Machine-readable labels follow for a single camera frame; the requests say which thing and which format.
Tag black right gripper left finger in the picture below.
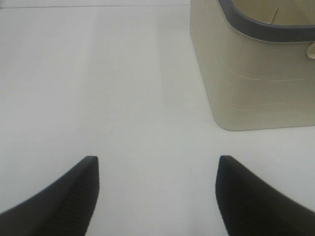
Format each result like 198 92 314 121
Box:
0 156 99 236

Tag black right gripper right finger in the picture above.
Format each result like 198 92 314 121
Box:
216 155 315 236

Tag beige basket with grey rim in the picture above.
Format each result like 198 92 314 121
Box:
190 0 315 131

